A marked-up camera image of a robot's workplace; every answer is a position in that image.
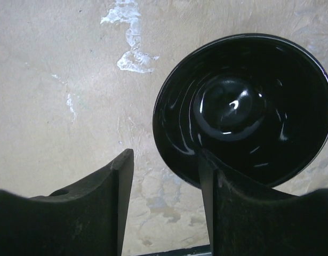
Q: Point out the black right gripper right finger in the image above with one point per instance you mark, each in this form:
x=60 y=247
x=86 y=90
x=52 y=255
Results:
x=245 y=217

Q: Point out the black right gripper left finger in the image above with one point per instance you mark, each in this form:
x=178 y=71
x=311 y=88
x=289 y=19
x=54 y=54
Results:
x=87 y=217

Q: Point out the black bowl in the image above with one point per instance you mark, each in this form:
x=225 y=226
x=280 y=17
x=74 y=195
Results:
x=257 y=102

